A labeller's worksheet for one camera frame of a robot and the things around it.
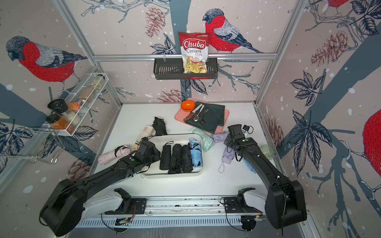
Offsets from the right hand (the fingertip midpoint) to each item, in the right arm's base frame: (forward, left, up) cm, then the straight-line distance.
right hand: (234, 141), depth 86 cm
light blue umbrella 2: (-11, -8, -6) cm, 15 cm away
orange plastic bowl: (+35, +31, -6) cm, 47 cm away
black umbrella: (-12, +28, -5) cm, 31 cm away
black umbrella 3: (-8, +41, -6) cm, 42 cm away
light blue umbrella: (-5, +23, -5) cm, 24 cm away
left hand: (-5, +44, -4) cm, 44 cm away
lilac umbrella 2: (-4, +3, -8) cm, 9 cm away
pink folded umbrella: (-6, +68, -5) cm, 69 cm away
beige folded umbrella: (+10, +57, -6) cm, 58 cm away
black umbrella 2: (-14, +34, -5) cm, 38 cm away
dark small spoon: (+21, +19, -8) cm, 30 cm away
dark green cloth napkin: (+27, +15, -9) cm, 33 cm away
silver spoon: (+25, +24, -9) cm, 36 cm away
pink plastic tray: (+29, +36, -10) cm, 47 cm away
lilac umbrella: (+6, +8, -5) cm, 11 cm away
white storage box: (+3, +48, -7) cm, 48 cm away
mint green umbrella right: (+3, +16, -5) cm, 17 cm away
